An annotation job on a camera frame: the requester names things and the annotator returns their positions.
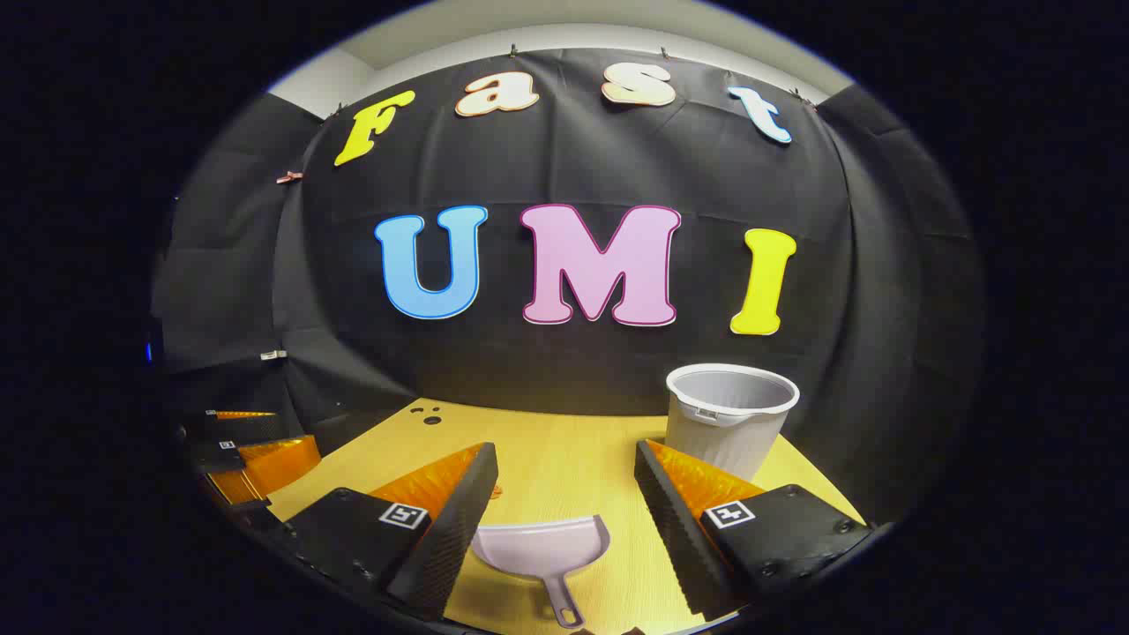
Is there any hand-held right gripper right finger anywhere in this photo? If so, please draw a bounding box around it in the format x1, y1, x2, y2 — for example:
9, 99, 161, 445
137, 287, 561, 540
635, 438, 874, 620

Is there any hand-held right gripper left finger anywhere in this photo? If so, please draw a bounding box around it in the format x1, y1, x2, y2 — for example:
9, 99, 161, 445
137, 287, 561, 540
284, 443, 499, 620

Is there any pale grey plastic dustpan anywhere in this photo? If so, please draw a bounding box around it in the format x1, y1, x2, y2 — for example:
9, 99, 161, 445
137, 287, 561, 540
471, 516, 611, 630

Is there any white ribbed garbage bin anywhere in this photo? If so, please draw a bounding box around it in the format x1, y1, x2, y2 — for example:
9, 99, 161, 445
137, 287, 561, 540
665, 363, 801, 482

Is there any wooden desktop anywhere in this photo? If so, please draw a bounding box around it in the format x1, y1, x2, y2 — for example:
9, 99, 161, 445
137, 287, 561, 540
265, 397, 867, 632

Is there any black backdrop cloth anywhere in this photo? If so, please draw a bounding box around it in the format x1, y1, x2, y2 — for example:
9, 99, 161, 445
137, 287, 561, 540
150, 48, 985, 523

